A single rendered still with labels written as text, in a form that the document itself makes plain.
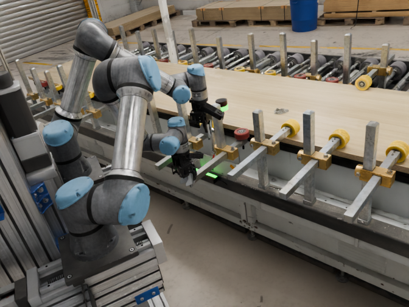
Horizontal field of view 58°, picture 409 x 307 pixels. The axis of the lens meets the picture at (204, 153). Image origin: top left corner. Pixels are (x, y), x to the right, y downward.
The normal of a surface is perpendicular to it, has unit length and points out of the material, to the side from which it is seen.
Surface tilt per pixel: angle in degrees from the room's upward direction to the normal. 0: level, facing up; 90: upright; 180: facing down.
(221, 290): 0
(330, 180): 90
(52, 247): 90
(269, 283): 0
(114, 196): 39
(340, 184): 90
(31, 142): 90
